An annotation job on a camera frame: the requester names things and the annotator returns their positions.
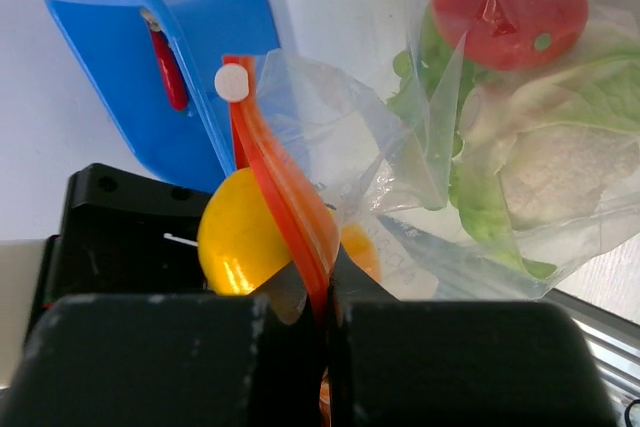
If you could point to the aluminium mounting rail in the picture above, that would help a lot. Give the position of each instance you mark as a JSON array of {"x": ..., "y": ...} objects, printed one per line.
[{"x": 613, "y": 340}]

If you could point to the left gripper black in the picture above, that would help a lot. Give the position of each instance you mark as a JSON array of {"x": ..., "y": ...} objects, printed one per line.
[{"x": 123, "y": 238}]

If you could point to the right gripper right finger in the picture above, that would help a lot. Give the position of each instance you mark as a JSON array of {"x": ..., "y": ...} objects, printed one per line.
[{"x": 455, "y": 363}]

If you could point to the blue plastic tray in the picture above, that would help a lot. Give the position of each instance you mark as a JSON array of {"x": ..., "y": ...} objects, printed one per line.
[{"x": 153, "y": 63}]

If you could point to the white green toy cabbage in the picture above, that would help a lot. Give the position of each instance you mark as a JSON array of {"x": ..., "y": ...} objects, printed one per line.
[{"x": 535, "y": 172}]

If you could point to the clear zip top bag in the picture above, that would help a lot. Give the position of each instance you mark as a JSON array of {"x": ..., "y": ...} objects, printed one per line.
[{"x": 317, "y": 141}]

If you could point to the red toy chili pepper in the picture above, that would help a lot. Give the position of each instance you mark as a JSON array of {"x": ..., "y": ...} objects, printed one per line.
[{"x": 170, "y": 71}]

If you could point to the yellow toy mango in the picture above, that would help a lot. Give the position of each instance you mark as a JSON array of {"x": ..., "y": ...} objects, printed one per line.
[{"x": 240, "y": 246}]

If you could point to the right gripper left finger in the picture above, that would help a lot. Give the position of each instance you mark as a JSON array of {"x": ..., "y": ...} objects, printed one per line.
[{"x": 158, "y": 359}]

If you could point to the red orange toy mango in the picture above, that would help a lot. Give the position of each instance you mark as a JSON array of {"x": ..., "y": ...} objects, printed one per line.
[{"x": 511, "y": 35}]

